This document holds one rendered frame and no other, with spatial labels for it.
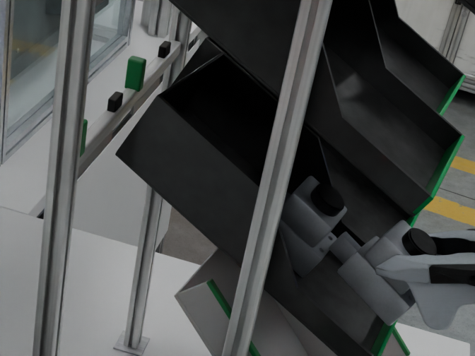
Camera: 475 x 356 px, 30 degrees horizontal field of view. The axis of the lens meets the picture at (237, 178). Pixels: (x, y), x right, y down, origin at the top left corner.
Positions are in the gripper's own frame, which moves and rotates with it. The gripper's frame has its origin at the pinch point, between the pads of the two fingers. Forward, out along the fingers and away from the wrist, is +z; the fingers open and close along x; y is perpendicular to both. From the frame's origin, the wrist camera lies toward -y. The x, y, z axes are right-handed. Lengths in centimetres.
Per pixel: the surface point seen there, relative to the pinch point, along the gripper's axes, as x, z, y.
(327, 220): -1.6, 5.7, -3.2
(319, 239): -2.0, 6.5, -1.6
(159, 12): 114, 107, -20
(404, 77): 14.6, 3.9, -12.5
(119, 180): 81, 101, 14
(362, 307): 2.4, 5.6, 6.4
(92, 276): 27, 62, 15
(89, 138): -10.0, 22.7, -13.2
